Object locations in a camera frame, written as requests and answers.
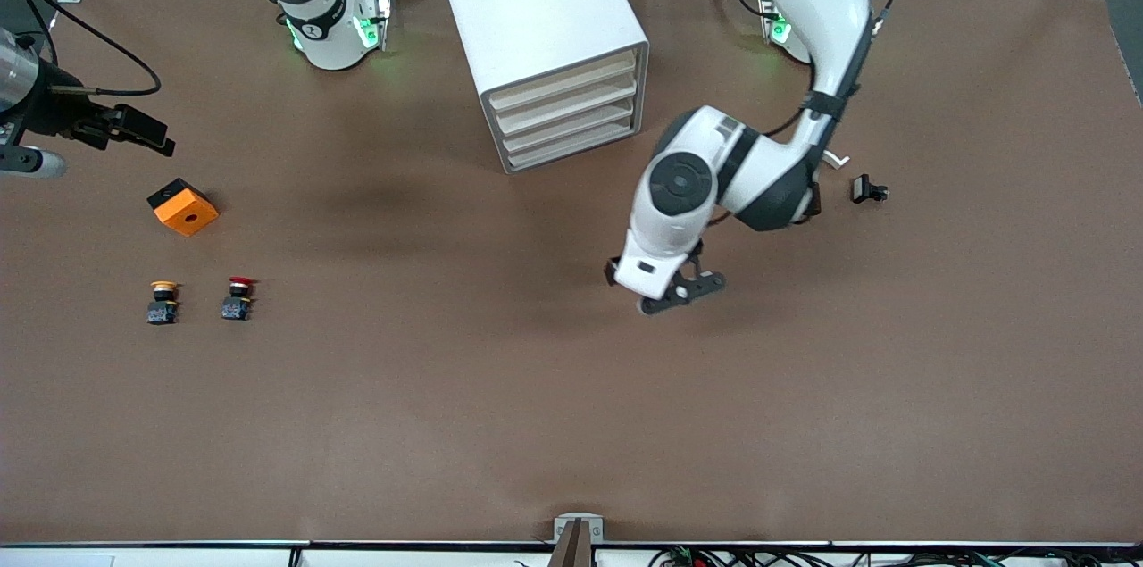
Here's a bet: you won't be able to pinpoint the yellow push button switch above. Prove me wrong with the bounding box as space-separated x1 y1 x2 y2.
146 279 182 326

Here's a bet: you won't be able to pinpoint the white plastic drawer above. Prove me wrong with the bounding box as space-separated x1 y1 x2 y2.
492 73 638 133
488 52 638 112
502 114 644 172
496 94 640 154

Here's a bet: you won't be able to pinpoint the red push button switch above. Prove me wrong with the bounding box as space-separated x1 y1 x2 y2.
221 276 259 321

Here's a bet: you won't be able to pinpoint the orange box with hole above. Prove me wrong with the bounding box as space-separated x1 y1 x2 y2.
146 178 220 237

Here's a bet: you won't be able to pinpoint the brown table mat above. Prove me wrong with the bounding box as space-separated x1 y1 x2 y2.
0 0 1143 546

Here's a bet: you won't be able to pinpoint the grey metal mount bracket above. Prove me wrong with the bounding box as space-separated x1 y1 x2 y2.
547 513 605 567

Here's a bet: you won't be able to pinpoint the tangled black cables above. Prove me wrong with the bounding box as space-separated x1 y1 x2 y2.
647 545 1108 567

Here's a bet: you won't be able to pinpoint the white table edge rail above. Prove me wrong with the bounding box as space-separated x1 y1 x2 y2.
0 538 1143 567

